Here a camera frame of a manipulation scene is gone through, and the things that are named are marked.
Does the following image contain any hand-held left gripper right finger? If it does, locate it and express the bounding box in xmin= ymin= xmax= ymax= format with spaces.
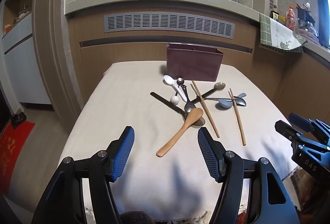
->
xmin=197 ymin=127 xmax=301 ymax=224

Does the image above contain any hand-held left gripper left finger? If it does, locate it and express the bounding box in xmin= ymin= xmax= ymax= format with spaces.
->
xmin=31 ymin=126 xmax=135 ymax=224

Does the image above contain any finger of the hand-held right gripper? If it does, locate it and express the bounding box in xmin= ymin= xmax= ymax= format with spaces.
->
xmin=288 ymin=113 xmax=330 ymax=138
xmin=275 ymin=120 xmax=330 ymax=151

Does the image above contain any wooden spoon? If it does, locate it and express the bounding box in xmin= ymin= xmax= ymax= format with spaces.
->
xmin=156 ymin=108 xmax=204 ymax=158

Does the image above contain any metal spoon with cut-out handle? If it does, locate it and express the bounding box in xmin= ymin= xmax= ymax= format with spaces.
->
xmin=180 ymin=85 xmax=197 ymax=113

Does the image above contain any blue-grey ceramic spoon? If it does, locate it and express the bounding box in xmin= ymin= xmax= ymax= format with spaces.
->
xmin=218 ymin=92 xmax=247 ymax=110

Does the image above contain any small spoon with white ball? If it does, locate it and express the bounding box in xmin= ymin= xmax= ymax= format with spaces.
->
xmin=170 ymin=78 xmax=185 ymax=105

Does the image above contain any long dark metal spoon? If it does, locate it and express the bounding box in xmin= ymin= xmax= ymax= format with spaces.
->
xmin=150 ymin=91 xmax=206 ymax=126

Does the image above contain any maroon plastic utensil holder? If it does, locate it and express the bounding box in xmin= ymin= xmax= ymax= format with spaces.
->
xmin=166 ymin=43 xmax=224 ymax=82

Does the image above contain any wooden chopstick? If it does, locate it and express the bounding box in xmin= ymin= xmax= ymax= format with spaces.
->
xmin=229 ymin=88 xmax=246 ymax=146
xmin=191 ymin=81 xmax=220 ymax=138

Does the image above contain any dark fuzzy cloth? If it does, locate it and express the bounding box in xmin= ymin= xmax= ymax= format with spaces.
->
xmin=120 ymin=211 xmax=156 ymax=224

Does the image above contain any bronze metal spoon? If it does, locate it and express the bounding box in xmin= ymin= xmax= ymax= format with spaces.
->
xmin=192 ymin=82 xmax=226 ymax=105

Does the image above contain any white plastic spoon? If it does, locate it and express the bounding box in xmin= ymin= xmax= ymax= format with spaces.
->
xmin=163 ymin=75 xmax=188 ymax=102

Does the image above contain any green checked cloth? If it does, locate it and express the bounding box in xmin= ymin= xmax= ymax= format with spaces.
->
xmin=259 ymin=13 xmax=305 ymax=53

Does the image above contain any wooden radiator cabinet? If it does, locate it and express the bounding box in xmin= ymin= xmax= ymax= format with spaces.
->
xmin=66 ymin=11 xmax=261 ymax=111

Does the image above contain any red plastic bottle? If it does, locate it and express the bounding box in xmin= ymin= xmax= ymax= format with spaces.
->
xmin=286 ymin=5 xmax=297 ymax=31

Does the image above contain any black utensil caddy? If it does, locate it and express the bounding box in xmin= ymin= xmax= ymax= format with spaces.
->
xmin=296 ymin=2 xmax=316 ymax=30

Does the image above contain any black shoe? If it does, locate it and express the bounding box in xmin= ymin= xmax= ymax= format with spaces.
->
xmin=11 ymin=113 xmax=27 ymax=128

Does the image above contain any white cabinet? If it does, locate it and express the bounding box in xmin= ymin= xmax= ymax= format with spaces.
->
xmin=0 ymin=12 xmax=53 ymax=106

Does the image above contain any grey vent grille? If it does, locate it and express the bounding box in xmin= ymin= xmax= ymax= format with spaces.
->
xmin=104 ymin=13 xmax=236 ymax=40

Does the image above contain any thin-handled metal spoon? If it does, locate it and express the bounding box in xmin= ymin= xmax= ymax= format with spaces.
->
xmin=204 ymin=96 xmax=248 ymax=107

